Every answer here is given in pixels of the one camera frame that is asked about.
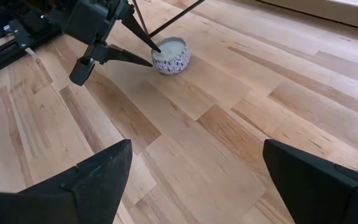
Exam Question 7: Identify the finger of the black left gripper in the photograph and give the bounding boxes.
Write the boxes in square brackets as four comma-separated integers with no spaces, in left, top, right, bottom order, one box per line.
[121,11,162,53]
[95,44,154,68]

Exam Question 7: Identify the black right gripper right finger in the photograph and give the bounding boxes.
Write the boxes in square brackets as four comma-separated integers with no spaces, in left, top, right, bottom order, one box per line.
[262,139,358,224]

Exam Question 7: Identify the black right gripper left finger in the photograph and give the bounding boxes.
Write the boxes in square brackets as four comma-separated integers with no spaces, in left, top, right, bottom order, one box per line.
[0,139,133,224]

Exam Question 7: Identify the wooden shelf riser black legs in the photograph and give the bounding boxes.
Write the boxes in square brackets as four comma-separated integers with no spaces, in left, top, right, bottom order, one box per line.
[131,0,206,38]

